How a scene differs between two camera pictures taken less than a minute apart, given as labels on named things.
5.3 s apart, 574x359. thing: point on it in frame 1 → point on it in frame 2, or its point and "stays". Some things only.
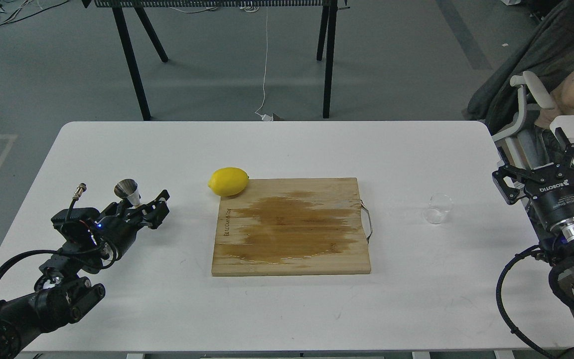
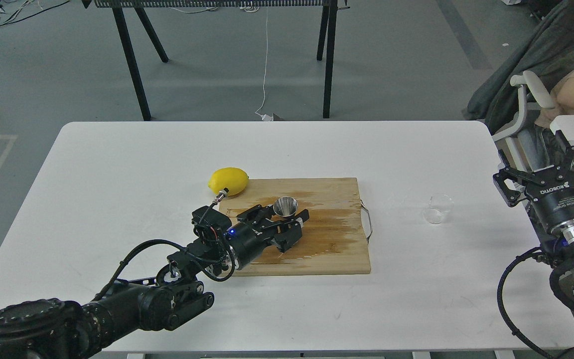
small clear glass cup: [440, 205] stays
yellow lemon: [228, 181] stays
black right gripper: [559, 195] stays
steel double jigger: [128, 189] → [285, 206]
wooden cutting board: [292, 226] stays
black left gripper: [119, 231] → [248, 239]
